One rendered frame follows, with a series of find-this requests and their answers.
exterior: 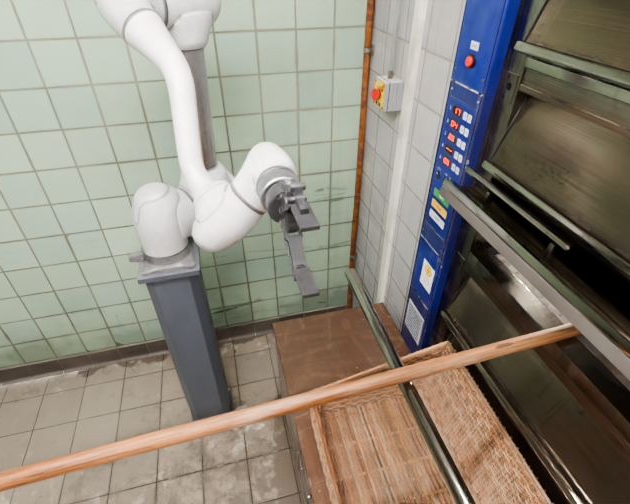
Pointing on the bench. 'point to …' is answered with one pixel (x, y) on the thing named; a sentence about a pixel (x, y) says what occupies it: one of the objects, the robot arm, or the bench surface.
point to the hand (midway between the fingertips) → (309, 260)
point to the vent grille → (414, 321)
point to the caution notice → (427, 276)
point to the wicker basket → (418, 443)
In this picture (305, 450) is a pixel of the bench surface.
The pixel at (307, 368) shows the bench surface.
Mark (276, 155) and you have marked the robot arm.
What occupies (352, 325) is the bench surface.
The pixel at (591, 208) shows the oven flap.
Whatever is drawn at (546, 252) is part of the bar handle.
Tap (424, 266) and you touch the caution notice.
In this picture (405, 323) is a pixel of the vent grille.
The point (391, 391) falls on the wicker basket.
